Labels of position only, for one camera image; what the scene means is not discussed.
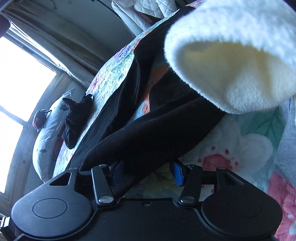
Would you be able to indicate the white fleece sleeve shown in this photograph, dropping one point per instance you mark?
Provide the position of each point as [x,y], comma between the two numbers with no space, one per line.
[239,55]

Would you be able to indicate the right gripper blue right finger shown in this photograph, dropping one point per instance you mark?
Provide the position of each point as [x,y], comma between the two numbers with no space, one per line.
[184,173]

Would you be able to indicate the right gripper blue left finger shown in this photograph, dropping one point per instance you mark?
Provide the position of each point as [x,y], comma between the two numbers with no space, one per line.
[103,172]

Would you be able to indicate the black garment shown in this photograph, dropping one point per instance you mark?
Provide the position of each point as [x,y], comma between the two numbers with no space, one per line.
[77,115]

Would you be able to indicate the grey plush toy red bow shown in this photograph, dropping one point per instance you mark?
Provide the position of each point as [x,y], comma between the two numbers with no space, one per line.
[39,119]

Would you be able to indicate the white patterned pillow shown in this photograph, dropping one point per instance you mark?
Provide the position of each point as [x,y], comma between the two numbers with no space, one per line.
[43,150]

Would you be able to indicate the black pants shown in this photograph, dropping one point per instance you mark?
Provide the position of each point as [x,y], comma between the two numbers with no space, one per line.
[179,117]

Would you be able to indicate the beige curtain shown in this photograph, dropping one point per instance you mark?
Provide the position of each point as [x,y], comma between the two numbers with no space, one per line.
[68,46]

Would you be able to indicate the floral quilt bedspread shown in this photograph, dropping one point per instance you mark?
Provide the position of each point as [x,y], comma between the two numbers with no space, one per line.
[258,146]

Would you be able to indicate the white quilted jacket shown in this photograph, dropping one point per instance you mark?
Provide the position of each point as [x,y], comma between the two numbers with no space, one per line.
[139,15]

